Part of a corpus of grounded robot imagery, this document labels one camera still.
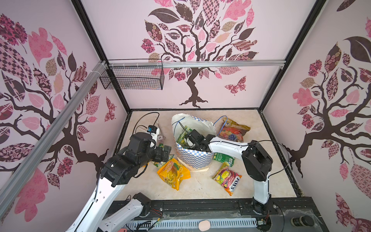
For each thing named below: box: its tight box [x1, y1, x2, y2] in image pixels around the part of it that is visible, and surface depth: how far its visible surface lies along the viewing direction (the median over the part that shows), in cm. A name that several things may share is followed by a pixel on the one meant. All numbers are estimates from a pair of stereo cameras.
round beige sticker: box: [198, 219, 211, 232], surface depth 69 cm
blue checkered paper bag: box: [171, 113, 217, 172], surface depth 78 cm
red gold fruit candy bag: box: [217, 117, 251, 143], surface depth 100 cm
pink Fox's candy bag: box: [212, 161, 243, 197], surface depth 82 cm
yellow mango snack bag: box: [157, 158, 191, 191], surface depth 81 cm
